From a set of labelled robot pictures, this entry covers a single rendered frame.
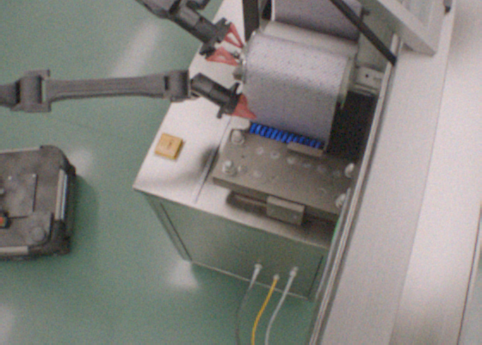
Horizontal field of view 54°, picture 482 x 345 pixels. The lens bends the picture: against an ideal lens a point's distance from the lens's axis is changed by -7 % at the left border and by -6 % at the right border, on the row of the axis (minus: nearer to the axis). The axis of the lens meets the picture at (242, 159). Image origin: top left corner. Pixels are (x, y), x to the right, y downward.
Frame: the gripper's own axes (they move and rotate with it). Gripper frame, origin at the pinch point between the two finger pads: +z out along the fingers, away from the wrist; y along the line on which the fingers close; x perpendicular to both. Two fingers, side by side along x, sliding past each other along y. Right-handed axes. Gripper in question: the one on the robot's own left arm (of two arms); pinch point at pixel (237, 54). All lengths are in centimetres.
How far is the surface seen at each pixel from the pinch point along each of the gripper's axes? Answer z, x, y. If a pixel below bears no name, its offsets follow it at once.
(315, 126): 26.6, 4.9, 7.3
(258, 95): 9.7, 0.3, 7.0
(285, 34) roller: 7.5, 6.5, -10.0
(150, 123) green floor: 26, -139, -33
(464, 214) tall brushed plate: 31, 52, 37
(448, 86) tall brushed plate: 26, 48, 9
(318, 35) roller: 14.0, 11.9, -12.4
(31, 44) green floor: -51, -201, -65
